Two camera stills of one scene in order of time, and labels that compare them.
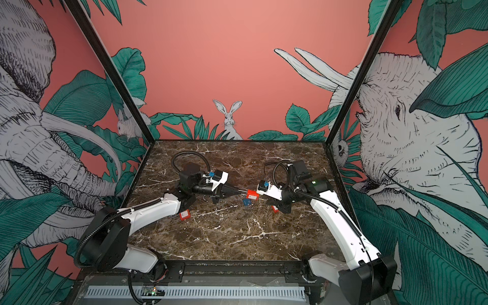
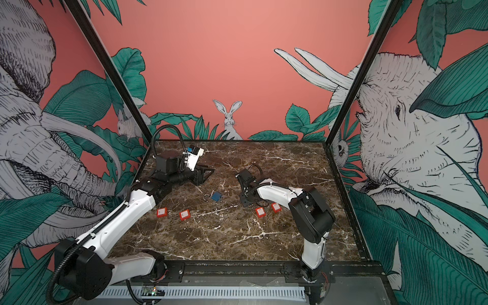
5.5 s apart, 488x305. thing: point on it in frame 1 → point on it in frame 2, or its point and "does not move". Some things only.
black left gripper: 224,190 → 199,177
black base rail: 213,272 does not move
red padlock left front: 185,215 does not move
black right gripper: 284,208 → 242,194
